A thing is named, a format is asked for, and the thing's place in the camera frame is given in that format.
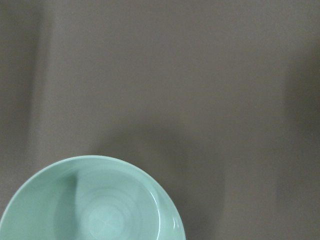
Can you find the green bowl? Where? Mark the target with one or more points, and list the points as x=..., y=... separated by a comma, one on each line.
x=91, y=197

